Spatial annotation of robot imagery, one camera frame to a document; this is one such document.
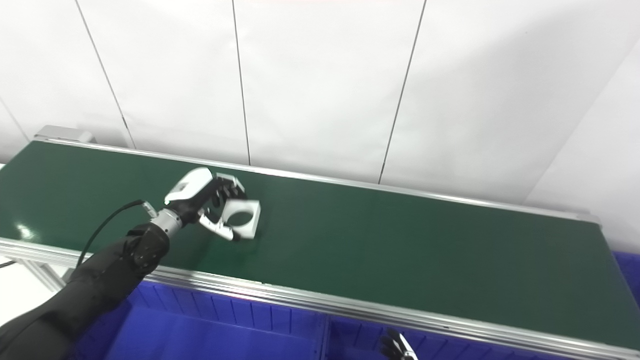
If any aluminium conveyor leg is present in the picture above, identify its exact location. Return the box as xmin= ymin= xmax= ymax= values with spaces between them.
xmin=20 ymin=257 xmax=76 ymax=292

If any empty blue plastic bin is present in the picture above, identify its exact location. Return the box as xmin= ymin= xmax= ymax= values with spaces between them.
xmin=65 ymin=282 xmax=328 ymax=360

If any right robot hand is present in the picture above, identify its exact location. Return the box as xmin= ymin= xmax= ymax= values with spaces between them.
xmin=379 ymin=329 xmax=419 ymax=360

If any white square part with hole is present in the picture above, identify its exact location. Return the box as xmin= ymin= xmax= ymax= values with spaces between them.
xmin=215 ymin=172 xmax=262 ymax=240

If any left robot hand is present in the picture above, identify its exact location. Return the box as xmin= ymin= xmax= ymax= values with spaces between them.
xmin=163 ymin=167 xmax=247 ymax=242

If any blue bin with black part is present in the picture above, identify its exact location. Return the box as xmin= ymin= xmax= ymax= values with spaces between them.
xmin=317 ymin=316 xmax=571 ymax=360

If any green conveyor belt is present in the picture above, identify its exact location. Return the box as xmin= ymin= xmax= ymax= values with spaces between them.
xmin=0 ymin=139 xmax=640 ymax=360

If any grey conveyor end housing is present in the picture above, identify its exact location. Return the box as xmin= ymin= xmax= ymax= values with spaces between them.
xmin=34 ymin=125 xmax=96 ymax=144

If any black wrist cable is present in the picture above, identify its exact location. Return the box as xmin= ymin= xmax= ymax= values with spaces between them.
xmin=76 ymin=199 xmax=159 ymax=268

